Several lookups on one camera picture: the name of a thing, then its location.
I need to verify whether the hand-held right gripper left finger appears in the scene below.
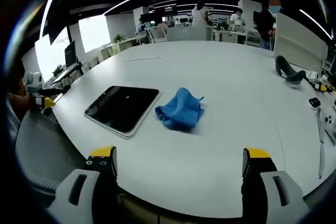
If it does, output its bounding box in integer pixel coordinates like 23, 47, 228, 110
47, 145, 120, 224

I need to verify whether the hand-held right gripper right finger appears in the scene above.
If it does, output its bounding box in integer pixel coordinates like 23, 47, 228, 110
240, 147, 311, 224

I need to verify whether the black rectangular mirror white frame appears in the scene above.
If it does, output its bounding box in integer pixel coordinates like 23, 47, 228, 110
83, 85, 163, 139

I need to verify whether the blue cleaning cloth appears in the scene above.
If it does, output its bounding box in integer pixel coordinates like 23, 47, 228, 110
154, 87, 206, 132

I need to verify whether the black side desk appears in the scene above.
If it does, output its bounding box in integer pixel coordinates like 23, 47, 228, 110
51, 62, 85, 84

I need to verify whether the black computer monitor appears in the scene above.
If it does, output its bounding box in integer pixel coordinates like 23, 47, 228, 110
64, 40, 80, 69

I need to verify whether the grey mesh office chair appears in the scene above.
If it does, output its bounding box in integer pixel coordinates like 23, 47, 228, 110
14, 108, 89, 194

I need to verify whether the white handheld controller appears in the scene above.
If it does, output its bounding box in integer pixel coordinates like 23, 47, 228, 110
317, 108, 336, 146

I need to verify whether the small black and white device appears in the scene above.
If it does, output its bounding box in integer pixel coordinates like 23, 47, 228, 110
308, 97, 322, 110

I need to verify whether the white office chair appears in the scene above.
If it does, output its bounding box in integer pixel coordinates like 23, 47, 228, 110
146, 25, 169, 44

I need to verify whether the spare white gripper yellow tip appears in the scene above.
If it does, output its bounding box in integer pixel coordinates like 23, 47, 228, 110
306, 70, 334, 94

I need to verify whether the white partition board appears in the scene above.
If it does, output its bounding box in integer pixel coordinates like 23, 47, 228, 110
272, 13, 329, 74

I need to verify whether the thin white cable on table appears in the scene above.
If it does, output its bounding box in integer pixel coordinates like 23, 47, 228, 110
123, 54, 166, 62

